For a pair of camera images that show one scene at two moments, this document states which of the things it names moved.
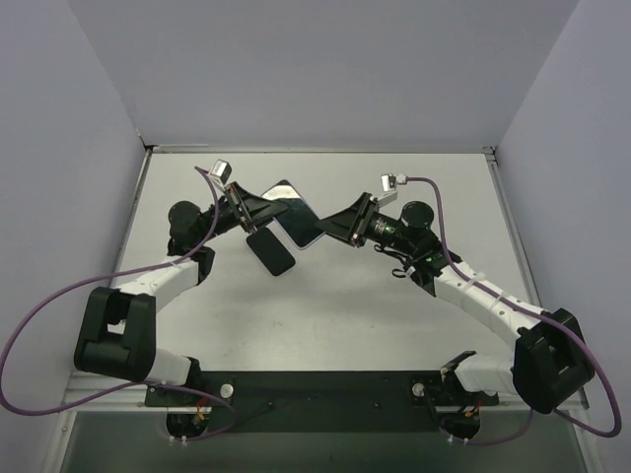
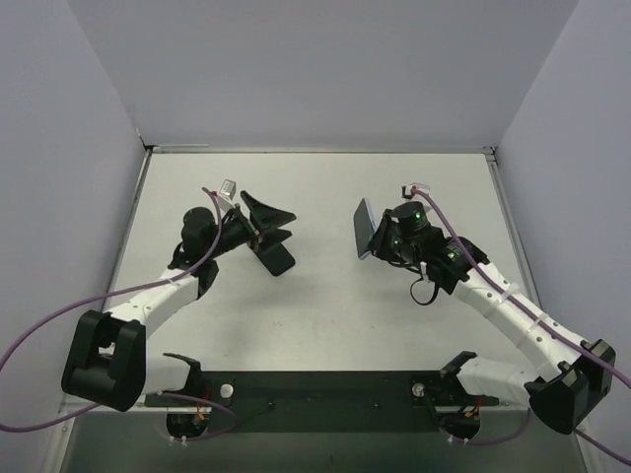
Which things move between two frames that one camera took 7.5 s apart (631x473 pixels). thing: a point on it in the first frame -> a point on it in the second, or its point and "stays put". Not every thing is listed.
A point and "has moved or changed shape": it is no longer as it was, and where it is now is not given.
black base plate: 323,401 stays put
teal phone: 299,222 has moved or changed shape
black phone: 270,250 stays put
